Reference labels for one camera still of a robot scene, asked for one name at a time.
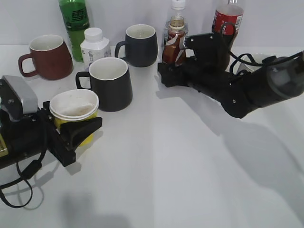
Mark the green soda bottle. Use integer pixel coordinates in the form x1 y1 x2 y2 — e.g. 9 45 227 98
58 0 90 62

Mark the white ceramic mug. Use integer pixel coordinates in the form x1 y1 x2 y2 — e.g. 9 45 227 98
236 53 271 74

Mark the dark grey mug rear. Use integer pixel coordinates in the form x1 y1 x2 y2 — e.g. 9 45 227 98
114 24 158 67

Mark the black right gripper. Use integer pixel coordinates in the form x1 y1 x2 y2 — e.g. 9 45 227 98
158 58 249 118

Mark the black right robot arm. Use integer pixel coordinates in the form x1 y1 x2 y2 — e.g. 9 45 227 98
158 52 304 119

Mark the black right camera cable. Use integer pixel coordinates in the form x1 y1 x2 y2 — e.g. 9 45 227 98
219 21 304 74

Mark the yellow paper cup stack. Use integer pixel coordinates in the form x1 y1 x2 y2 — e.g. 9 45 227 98
49 89 100 148

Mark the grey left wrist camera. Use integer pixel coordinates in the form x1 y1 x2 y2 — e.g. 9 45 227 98
0 75 38 121

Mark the white milk carton bottle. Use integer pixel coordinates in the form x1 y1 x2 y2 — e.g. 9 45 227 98
80 28 111 71

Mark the clear water bottle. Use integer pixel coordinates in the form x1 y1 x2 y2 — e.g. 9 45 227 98
161 0 189 47

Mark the brown Nescafe coffee bottle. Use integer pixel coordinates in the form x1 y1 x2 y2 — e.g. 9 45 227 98
162 16 186 66

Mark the black mug front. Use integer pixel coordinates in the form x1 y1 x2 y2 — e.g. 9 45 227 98
76 57 133 112

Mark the cola bottle red label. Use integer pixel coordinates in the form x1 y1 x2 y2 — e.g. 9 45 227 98
212 0 244 48

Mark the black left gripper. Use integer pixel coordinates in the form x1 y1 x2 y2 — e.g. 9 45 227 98
0 101 103 168

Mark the dark red ceramic mug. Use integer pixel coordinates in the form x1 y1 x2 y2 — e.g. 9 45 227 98
18 34 73 80

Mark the black left camera cable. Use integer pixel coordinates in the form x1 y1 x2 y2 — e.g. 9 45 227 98
0 133 48 209

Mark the black camera cable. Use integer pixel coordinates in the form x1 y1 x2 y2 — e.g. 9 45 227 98
0 133 48 209
219 21 304 74

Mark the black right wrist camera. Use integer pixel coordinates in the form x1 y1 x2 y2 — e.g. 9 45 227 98
180 32 234 71

